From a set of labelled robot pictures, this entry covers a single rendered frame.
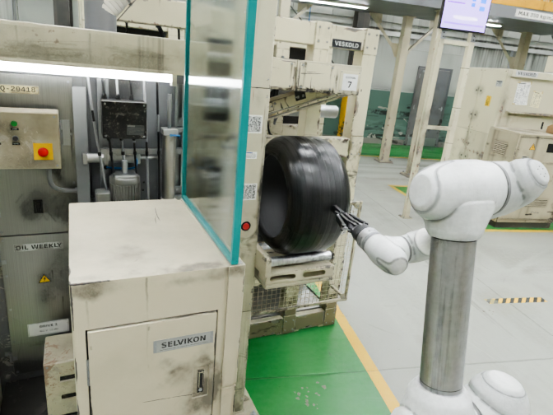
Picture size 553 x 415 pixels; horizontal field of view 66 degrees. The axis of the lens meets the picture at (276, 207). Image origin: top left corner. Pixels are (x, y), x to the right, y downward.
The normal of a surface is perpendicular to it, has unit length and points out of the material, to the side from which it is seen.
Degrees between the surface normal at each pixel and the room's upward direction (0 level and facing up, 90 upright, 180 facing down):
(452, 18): 90
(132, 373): 90
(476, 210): 85
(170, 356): 90
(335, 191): 70
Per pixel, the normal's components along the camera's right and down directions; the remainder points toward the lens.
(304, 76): 0.41, 0.33
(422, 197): -0.92, -0.08
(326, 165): 0.37, -0.41
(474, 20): 0.20, 0.33
